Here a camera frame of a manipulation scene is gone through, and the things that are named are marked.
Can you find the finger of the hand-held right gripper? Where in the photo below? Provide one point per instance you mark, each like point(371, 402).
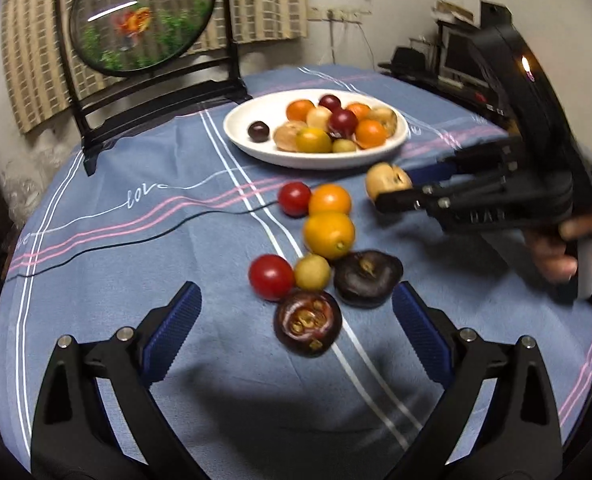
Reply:
point(486, 162)
point(456, 205)

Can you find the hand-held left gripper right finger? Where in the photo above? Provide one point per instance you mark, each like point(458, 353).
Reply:
point(421, 332)

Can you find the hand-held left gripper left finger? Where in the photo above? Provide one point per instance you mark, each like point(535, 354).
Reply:
point(173, 332)

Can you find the beige scarred passion fruit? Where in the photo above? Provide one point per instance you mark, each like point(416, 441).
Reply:
point(386, 180)

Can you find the large orange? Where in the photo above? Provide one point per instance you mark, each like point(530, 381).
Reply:
point(371, 133)

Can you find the large beige passion fruit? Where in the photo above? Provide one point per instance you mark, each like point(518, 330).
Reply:
point(383, 116)

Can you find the dark mangosteen with yellow calyx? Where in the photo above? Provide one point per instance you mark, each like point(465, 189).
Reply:
point(307, 322)

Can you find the large red plum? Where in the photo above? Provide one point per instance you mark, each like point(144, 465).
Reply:
point(342, 121)

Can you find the dark red speckled plum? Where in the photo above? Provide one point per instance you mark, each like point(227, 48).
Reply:
point(330, 102)

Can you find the pale yellow round guava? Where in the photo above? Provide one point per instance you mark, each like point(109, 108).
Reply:
point(318, 117)

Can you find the small orange mandarin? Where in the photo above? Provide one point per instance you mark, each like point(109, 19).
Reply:
point(330, 199)
point(360, 109)
point(300, 109)

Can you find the white oval plate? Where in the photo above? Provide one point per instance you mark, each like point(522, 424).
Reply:
point(276, 158)

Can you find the small dark purple plum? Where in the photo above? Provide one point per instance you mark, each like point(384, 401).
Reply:
point(258, 131)

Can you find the person's right hand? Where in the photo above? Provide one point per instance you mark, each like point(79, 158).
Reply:
point(551, 260)

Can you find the large dark mangosteen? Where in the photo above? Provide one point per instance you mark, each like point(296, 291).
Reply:
point(367, 277)

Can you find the blue striped tablecloth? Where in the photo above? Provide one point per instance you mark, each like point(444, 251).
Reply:
point(176, 240)

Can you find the dark monitor screen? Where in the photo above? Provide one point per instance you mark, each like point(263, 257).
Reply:
point(458, 55)

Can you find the small yellow-green plum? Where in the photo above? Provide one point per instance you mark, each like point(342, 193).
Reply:
point(344, 146)
point(312, 271)

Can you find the yellow-orange tomato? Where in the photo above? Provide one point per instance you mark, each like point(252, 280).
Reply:
point(328, 234)

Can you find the black hat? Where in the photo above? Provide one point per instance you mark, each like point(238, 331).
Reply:
point(406, 57)

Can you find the small red cherry tomato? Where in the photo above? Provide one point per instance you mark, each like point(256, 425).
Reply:
point(295, 198)

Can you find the brownish peeled mandarin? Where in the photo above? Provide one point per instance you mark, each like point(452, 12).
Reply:
point(286, 138)

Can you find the round goldfish picture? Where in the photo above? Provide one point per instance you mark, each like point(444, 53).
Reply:
point(266, 0)

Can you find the round goldfish screen on stand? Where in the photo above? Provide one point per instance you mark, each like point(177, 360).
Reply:
point(141, 15)

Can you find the white wall socket strip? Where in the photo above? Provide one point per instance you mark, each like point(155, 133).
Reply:
point(343, 14)

